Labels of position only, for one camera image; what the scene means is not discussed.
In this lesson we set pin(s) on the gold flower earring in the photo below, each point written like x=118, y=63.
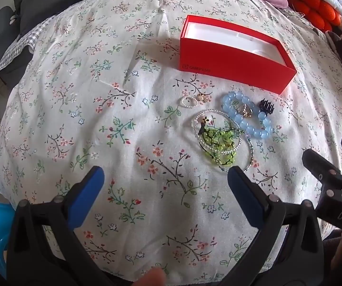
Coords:
x=202, y=97

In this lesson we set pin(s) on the red cardboard box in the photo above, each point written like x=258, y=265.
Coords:
x=236, y=62

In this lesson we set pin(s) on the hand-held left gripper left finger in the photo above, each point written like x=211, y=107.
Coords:
x=86, y=196

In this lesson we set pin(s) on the floral bedsheet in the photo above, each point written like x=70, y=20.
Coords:
x=99, y=119

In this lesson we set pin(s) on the black hair claw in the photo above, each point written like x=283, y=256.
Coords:
x=267, y=106

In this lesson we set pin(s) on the small gold earring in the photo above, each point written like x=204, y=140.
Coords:
x=248, y=113

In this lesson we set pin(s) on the orange knotted cushion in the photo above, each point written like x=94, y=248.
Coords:
x=314, y=9

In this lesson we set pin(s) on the person's left hand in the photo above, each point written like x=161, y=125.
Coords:
x=153, y=278

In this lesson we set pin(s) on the checked cloth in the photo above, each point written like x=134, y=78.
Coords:
x=22, y=41

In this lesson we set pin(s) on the dark grey sofa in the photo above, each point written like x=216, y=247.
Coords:
x=49, y=3

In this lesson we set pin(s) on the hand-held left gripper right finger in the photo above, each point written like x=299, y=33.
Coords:
x=245, y=196

